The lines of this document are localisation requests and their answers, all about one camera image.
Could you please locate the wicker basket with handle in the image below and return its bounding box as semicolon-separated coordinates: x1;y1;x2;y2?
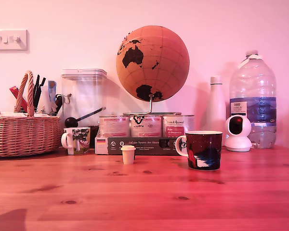
0;70;62;158

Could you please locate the large clear water bottle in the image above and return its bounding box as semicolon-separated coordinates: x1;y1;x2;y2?
229;50;277;149

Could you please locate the small white round camera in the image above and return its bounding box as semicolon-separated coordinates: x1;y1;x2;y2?
224;114;253;152

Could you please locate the white slim bottle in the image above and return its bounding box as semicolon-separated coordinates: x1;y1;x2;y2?
202;76;227;146

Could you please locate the clear plastic lidded container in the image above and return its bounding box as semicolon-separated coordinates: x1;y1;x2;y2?
61;68;108;128

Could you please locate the dark printed coffee mug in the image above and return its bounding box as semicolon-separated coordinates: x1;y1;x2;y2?
175;130;223;171

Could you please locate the red box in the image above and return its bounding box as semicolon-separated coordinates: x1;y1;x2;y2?
9;86;28;113

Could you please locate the white labelled tin can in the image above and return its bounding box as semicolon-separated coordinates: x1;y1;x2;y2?
129;115;163;138
162;115;196;138
98;115;130;138

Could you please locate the dark-handled tool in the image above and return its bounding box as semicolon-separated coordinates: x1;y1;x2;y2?
54;94;64;115

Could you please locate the white wall switch plate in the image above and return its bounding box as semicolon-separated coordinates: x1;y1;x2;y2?
0;29;28;51

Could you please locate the blue and white packet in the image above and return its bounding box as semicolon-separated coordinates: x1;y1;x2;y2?
47;80;57;114

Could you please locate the white mug with green print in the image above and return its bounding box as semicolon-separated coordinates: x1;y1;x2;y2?
61;127;91;155

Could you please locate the white coffee capsule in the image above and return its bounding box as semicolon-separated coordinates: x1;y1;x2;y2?
120;145;136;165

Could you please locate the dark flat cardboard box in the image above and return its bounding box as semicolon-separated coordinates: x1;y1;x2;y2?
94;136;184;156

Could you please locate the black pen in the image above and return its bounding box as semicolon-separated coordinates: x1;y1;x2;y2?
36;77;47;108
33;74;40;109

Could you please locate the cork globe on metal stand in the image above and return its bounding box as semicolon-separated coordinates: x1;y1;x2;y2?
116;25;190;116

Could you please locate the black long-handled scoop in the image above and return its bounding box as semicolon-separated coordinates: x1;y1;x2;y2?
64;107;107;128

